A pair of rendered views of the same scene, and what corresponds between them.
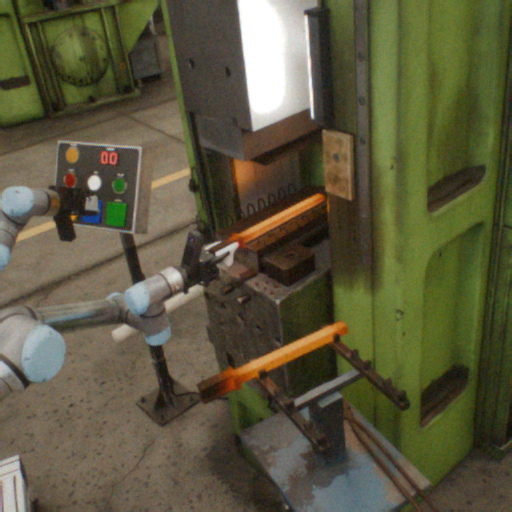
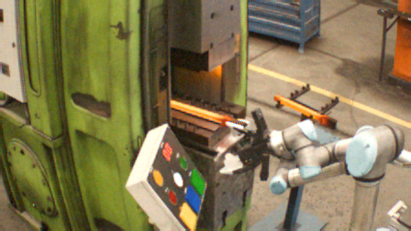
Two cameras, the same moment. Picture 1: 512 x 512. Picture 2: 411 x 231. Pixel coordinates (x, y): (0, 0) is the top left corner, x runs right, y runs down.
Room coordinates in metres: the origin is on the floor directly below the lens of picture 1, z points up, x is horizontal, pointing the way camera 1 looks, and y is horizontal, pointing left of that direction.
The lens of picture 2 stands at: (2.30, 1.79, 2.07)
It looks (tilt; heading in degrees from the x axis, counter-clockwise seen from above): 29 degrees down; 251
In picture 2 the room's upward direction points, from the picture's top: straight up
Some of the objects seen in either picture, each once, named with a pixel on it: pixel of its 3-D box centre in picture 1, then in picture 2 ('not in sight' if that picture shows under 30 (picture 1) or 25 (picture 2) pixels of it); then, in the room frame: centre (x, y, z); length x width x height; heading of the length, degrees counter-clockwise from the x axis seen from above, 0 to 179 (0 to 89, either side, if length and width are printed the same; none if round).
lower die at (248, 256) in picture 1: (286, 222); (180, 117); (1.76, -0.09, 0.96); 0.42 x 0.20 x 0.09; 128
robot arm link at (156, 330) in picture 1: (151, 321); (286, 167); (1.42, 0.33, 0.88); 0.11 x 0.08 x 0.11; 49
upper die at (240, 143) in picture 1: (275, 113); (179, 43); (1.76, -0.09, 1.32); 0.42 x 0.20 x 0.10; 128
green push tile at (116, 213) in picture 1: (117, 214); (196, 182); (1.87, 0.45, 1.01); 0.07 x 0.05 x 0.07; 63
